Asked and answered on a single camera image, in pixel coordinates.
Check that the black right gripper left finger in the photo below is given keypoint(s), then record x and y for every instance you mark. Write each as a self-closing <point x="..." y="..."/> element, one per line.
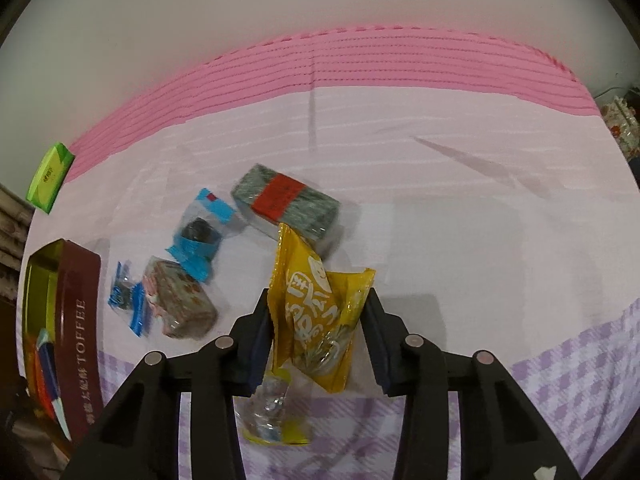
<point x="136" y="436"/>

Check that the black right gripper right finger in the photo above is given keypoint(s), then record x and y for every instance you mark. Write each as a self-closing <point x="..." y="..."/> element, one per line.
<point x="503" y="436"/>

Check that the yellow clear snack packet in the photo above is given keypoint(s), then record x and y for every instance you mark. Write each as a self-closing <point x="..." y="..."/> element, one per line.
<point x="265" y="417"/>

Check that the small blue candy wrapper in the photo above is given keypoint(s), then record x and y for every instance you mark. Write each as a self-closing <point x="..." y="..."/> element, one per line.
<point x="128" y="300"/>

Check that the orange yellow snack packet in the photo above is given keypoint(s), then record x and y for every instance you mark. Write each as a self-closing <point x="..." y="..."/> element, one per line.
<point x="314" y="312"/>

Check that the blue clear dark-ball snack packet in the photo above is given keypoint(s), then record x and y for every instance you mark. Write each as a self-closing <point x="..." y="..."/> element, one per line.
<point x="204" y="224"/>

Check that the blue and teal snack pack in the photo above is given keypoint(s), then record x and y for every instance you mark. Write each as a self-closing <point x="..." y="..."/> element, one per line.
<point x="45" y="353"/>

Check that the clear wrapped brown cake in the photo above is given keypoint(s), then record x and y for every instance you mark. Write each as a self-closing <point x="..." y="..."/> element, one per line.
<point x="178" y="300"/>

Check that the brown toffee tin box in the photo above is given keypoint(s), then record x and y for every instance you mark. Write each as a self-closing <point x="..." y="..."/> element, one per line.
<point x="60" y="295"/>

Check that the pink purple checked tablecloth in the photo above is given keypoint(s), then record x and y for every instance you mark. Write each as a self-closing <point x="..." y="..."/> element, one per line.
<point x="475" y="175"/>

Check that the green tissue pack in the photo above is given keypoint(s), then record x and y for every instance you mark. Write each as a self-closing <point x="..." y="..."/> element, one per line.
<point x="49" y="177"/>

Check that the grey red-banded snack block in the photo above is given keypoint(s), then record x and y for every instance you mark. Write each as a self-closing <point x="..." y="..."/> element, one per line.
<point x="266" y="198"/>

